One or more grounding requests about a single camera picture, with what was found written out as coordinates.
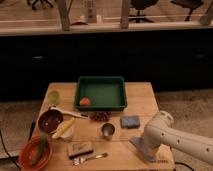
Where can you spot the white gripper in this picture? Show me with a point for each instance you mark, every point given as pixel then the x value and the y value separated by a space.
pixel 150 150

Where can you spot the grey towel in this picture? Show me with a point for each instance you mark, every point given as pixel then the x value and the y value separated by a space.
pixel 137 142

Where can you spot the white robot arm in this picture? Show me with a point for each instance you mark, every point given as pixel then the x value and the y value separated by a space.
pixel 159 131

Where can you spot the green plastic tray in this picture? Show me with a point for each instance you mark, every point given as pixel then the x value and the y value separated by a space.
pixel 106 93

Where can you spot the blue sponge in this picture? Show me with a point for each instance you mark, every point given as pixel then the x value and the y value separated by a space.
pixel 130 122

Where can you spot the metal cup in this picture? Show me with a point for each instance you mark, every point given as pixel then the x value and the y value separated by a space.
pixel 108 130

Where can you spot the silver fork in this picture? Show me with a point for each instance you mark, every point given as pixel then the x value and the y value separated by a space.
pixel 81 160

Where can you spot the dark grapes bunch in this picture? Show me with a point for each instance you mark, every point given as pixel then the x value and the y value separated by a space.
pixel 100 116

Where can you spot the wooden block brush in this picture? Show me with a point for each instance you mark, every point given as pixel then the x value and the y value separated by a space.
pixel 77 149

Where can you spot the orange tomato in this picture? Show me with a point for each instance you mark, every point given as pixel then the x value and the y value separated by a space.
pixel 85 101

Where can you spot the yellow corn cob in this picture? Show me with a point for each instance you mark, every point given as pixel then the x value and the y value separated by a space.
pixel 62 128

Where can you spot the dark purple bowl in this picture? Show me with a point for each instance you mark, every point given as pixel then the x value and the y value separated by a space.
pixel 50 120

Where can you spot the green cucumber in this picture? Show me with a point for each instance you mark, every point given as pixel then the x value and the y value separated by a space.
pixel 41 148

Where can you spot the green plastic cup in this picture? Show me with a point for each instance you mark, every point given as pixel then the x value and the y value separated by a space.
pixel 54 98

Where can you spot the red plate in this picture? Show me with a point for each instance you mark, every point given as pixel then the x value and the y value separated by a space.
pixel 29 152

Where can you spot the black office chair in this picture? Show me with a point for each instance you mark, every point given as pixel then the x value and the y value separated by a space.
pixel 140 6

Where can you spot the white handled spatula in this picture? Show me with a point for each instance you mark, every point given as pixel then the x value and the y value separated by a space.
pixel 74 114

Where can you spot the wooden post middle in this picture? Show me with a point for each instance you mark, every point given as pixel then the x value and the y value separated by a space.
pixel 124 20

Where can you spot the wooden post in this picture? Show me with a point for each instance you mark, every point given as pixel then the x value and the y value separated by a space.
pixel 124 20
pixel 64 16

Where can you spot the wooden post left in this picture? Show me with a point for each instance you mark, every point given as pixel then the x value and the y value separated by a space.
pixel 64 16

